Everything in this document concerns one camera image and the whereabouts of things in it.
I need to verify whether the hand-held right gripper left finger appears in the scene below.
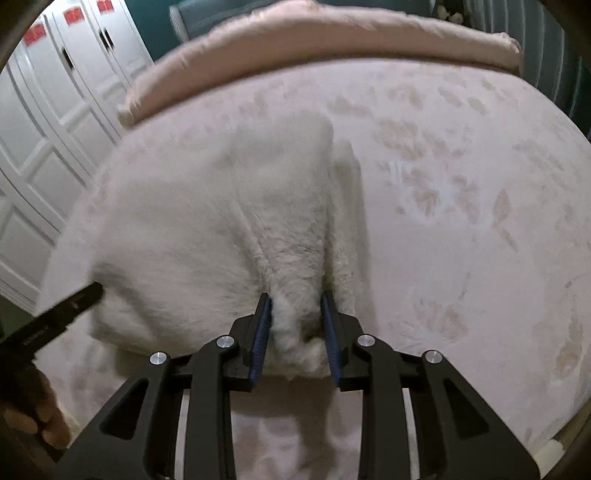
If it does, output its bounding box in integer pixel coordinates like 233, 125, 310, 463
54, 292, 274, 480

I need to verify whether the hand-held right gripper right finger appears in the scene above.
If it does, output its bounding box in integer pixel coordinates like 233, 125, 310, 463
320, 292, 542, 480

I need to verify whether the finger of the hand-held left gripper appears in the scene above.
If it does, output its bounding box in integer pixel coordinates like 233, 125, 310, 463
18, 281, 105, 358

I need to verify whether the white fluffy garment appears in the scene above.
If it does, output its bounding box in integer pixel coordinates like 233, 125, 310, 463
90, 111, 370, 480

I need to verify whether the person's left hand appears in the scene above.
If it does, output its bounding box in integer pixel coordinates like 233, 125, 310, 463
0, 368, 71, 449

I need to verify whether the leaf print bed sheet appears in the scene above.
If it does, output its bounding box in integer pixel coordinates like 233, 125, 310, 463
34, 60, 591, 480

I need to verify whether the white panelled wardrobe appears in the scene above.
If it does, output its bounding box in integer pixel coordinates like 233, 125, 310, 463
0, 0, 155, 315

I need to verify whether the pink pillow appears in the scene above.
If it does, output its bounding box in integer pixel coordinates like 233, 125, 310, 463
117, 0, 523, 128

